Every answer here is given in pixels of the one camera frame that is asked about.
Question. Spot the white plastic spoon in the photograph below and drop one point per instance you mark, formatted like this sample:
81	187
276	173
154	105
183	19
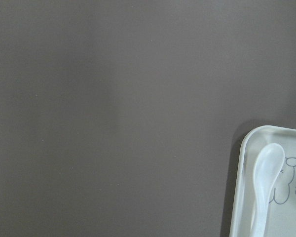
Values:
266	170

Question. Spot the cream serving tray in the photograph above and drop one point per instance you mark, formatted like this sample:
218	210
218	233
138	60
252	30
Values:
281	218

